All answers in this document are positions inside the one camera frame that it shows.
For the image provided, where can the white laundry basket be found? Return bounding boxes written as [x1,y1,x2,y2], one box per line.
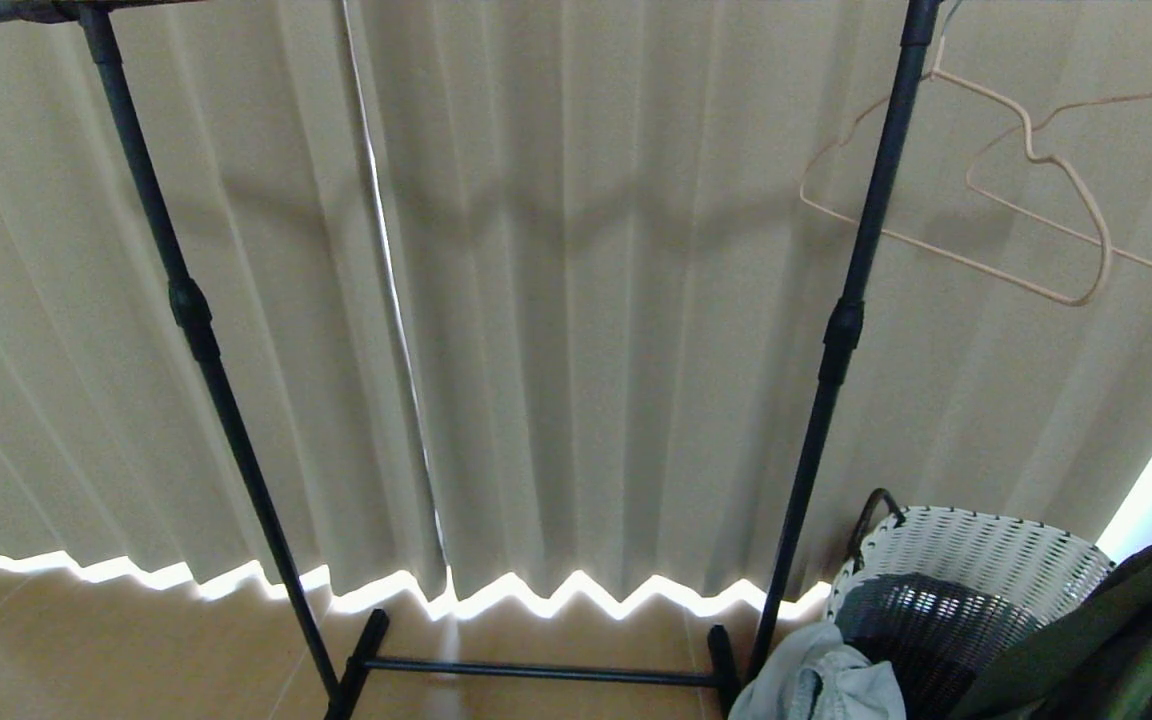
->
[824,488,1119,720]

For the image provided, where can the pale grey shorts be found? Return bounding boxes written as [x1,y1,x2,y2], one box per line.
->
[728,620,907,720]

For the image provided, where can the black clothes rack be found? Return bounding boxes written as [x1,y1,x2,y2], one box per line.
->
[0,0,943,720]

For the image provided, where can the green printed t-shirt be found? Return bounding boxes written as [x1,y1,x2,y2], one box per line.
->
[946,510,1152,720]

